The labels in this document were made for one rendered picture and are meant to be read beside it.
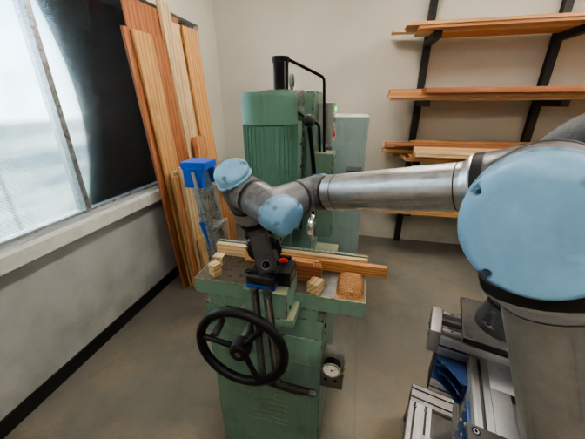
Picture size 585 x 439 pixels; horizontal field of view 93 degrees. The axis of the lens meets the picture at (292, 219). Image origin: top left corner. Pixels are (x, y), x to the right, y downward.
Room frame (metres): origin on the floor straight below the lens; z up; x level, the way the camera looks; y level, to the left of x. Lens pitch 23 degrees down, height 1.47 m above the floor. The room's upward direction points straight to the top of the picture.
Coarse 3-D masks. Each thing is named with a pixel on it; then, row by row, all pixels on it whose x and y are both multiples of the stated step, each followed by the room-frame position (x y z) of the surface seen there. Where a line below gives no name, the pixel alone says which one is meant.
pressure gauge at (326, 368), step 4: (324, 360) 0.69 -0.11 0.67; (328, 360) 0.67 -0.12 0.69; (332, 360) 0.67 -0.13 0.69; (336, 360) 0.67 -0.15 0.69; (324, 364) 0.66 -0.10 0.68; (328, 364) 0.66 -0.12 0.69; (332, 364) 0.66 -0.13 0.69; (336, 364) 0.66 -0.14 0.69; (340, 364) 0.67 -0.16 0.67; (324, 368) 0.66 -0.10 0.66; (328, 368) 0.66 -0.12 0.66; (332, 368) 0.66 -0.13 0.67; (336, 368) 0.65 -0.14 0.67; (340, 368) 0.66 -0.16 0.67; (324, 372) 0.66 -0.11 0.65; (328, 372) 0.66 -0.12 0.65; (332, 372) 0.66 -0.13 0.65; (336, 372) 0.65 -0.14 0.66; (340, 372) 0.65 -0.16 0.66; (328, 376) 0.66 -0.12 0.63; (332, 376) 0.66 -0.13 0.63; (336, 376) 0.65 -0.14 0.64
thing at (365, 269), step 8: (248, 256) 0.96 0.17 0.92; (304, 256) 0.92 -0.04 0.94; (328, 264) 0.88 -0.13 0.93; (336, 264) 0.87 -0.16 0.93; (344, 264) 0.87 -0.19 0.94; (352, 264) 0.86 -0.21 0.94; (360, 264) 0.86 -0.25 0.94; (368, 264) 0.86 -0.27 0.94; (352, 272) 0.86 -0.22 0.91; (360, 272) 0.85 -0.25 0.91; (368, 272) 0.85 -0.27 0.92; (376, 272) 0.84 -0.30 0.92; (384, 272) 0.83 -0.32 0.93
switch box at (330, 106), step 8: (320, 104) 1.17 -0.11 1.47; (328, 104) 1.17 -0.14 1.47; (320, 112) 1.17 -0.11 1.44; (328, 112) 1.17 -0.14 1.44; (320, 120) 1.17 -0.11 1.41; (328, 120) 1.17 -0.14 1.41; (320, 128) 1.17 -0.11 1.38; (328, 128) 1.17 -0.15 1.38; (328, 136) 1.17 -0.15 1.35; (328, 144) 1.17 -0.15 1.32
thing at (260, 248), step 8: (248, 232) 0.60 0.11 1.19; (256, 232) 0.60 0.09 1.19; (264, 232) 0.60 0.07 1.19; (256, 240) 0.59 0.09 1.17; (264, 240) 0.59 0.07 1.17; (256, 248) 0.58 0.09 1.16; (264, 248) 0.58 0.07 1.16; (256, 256) 0.57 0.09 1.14; (264, 256) 0.57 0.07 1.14; (272, 256) 0.57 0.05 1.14; (256, 264) 0.56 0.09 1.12; (264, 264) 0.56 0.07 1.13; (272, 264) 0.56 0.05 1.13; (264, 272) 0.55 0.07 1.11; (272, 272) 0.56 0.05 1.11
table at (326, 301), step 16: (208, 272) 0.87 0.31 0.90; (224, 272) 0.87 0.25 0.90; (240, 272) 0.87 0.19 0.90; (336, 272) 0.87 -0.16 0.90; (208, 288) 0.83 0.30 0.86; (224, 288) 0.81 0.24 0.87; (240, 288) 0.80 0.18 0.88; (304, 288) 0.77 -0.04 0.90; (304, 304) 0.74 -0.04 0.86; (320, 304) 0.73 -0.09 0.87; (336, 304) 0.72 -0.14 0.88; (352, 304) 0.71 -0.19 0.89; (288, 320) 0.66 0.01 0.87
